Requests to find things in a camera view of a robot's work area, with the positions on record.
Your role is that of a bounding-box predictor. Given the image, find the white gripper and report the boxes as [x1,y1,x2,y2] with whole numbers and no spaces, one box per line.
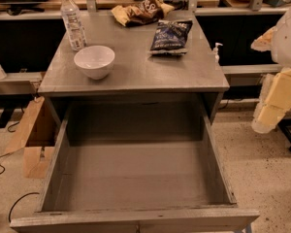
[250,27,291,134]

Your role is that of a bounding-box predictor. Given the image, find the blue chip bag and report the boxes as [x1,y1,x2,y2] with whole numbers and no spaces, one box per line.
[149,19,193,55]

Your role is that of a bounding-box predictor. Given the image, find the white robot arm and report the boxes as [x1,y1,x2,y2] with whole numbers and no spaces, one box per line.
[251,8,291,133]

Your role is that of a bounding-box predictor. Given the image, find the brown chip bag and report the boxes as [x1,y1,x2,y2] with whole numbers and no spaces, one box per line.
[112,0,175,27]

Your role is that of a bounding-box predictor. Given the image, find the grey open top drawer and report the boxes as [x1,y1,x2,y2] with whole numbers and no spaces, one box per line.
[11,100,259,233]

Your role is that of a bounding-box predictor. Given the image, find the small white pump bottle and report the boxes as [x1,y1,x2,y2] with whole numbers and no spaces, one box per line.
[212,43,223,63]

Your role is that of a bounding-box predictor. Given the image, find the grey wooden cabinet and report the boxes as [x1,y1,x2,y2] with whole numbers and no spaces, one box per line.
[39,11,229,119]

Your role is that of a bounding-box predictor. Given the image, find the white ceramic bowl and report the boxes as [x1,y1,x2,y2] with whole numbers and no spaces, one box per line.
[74,46,115,80]

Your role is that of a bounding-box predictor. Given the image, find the clear plastic water bottle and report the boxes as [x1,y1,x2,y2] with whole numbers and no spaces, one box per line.
[60,0,86,51]

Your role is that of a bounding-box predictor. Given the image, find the brown cardboard box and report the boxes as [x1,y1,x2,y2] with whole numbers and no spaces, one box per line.
[5,97,56,179]

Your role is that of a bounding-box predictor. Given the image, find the black floor cable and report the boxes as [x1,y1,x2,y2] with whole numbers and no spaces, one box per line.
[0,121,41,224]

